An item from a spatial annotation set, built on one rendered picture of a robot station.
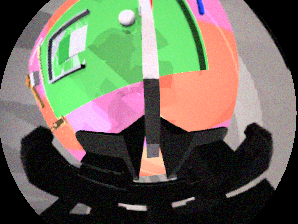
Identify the green flat mat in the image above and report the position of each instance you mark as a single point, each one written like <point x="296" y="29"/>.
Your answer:
<point x="113" y="53"/>

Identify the white golf ball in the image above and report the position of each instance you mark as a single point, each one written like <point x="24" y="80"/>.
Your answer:
<point x="127" y="18"/>

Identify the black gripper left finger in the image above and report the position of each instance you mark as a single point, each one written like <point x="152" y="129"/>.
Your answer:
<point x="127" y="144"/>

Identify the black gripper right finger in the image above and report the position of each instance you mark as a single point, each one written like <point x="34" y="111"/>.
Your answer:
<point x="176" y="144"/>

